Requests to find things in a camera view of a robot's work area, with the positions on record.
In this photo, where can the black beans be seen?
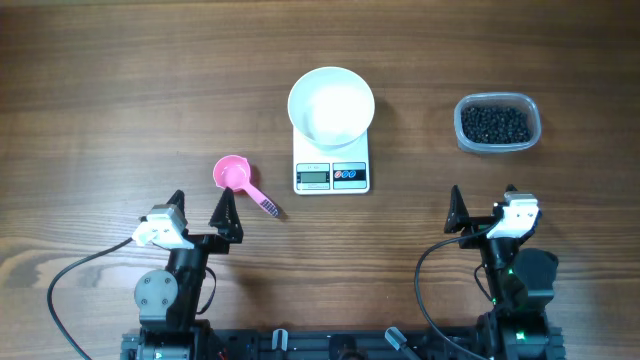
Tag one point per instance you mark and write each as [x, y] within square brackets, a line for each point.
[495, 125]

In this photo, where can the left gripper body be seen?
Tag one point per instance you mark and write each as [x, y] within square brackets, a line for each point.
[214, 245]

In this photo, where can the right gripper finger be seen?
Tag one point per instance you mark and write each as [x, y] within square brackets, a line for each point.
[458, 216]
[511, 188]

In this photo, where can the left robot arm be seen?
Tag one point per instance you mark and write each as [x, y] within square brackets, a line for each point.
[168, 299]

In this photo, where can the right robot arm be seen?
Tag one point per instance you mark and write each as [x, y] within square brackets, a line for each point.
[520, 281]

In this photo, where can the white bowl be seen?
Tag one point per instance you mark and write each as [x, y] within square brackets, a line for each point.
[331, 106]

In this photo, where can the white digital kitchen scale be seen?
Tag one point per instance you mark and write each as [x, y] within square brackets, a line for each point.
[339, 170]

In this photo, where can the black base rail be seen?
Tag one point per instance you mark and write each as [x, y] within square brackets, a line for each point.
[253, 345]

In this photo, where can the clear plastic container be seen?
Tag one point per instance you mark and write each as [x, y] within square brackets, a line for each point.
[510, 99]

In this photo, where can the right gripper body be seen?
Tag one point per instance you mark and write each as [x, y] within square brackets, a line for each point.
[477, 223]

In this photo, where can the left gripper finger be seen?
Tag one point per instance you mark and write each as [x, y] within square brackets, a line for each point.
[176, 203]
[225, 218]

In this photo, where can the pink measuring scoop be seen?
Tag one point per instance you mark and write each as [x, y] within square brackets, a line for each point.
[234, 172]

